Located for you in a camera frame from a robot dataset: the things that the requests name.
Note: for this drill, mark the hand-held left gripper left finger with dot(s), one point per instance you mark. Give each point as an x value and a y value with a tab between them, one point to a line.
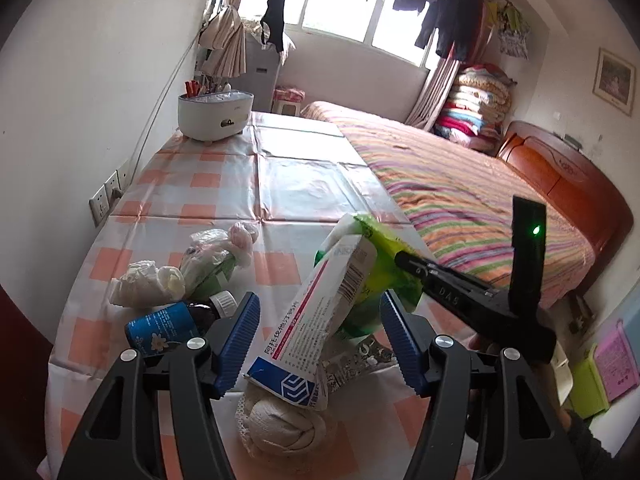
240	345

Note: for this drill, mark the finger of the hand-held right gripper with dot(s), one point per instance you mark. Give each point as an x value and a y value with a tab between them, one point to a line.
415	266

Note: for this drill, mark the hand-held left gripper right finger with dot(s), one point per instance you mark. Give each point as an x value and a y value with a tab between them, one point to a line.
400	345

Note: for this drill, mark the green plastic bag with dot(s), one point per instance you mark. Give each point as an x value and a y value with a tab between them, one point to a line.
395	280

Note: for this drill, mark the brown bottle with blue label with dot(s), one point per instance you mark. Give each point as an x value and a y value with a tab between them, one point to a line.
160	330

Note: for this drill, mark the white cardboard medicine box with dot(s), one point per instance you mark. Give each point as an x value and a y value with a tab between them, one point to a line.
320	320

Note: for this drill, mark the cream plastic trash bin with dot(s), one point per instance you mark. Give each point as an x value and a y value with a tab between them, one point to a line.
562	380

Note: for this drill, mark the clear plastic bag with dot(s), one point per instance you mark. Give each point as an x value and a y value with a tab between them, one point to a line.
205	260

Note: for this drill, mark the pinkish plastic bag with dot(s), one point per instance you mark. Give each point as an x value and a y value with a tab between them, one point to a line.
242	240

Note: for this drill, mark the white tissue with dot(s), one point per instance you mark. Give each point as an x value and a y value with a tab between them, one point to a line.
145	282

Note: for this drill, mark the person's right forearm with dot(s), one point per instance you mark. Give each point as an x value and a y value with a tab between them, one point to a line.
592	452

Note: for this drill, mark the silver blister pack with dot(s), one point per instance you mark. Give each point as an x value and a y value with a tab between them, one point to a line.
360	360

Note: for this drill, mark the bed with striped sheet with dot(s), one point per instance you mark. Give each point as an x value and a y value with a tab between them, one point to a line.
450	185

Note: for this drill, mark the white knotted cloth ball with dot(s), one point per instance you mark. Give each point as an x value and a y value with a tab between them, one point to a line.
280	425

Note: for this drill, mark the green storage bin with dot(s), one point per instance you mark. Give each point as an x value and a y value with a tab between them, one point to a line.
590	387

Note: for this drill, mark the pink storage basket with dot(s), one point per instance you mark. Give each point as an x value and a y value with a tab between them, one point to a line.
617	360

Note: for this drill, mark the checkered plastic tablecloth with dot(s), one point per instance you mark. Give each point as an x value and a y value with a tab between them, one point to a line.
300	180

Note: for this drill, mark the wooden headboard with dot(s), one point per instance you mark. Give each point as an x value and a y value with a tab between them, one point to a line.
575	180

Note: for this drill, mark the stack of folded quilts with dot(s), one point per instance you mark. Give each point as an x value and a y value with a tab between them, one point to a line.
475	110

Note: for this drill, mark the pink plastic stool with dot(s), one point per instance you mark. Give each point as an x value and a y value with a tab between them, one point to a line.
289	99

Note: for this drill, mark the white round utensil holder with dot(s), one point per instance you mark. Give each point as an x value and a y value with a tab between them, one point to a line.
215	115

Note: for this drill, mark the floral hanging garment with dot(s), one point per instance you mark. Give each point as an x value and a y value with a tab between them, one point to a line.
514	42

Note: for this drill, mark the standing air conditioner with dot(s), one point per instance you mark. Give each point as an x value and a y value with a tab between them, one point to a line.
257	75

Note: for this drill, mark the window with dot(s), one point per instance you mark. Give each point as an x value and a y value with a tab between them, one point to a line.
350	15

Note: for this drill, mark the bundle of red sticks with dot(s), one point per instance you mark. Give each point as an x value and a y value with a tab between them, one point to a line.
195	89

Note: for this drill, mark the row of dark hanging clothes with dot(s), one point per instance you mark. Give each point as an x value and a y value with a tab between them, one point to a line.
440	5

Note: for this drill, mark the yellow green clothes hangers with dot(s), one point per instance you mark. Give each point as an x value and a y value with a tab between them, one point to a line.
507	15

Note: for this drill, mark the black hanging garment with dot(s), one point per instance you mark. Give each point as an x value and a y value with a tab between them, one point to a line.
274	15

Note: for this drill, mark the tied striped curtain bundle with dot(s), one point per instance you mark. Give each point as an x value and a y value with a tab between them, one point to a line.
225	42

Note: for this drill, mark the white wall socket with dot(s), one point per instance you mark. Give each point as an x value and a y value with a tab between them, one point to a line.
99	205
113	184

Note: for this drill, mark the framed wall picture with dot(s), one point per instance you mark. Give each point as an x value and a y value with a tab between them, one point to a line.
614	76

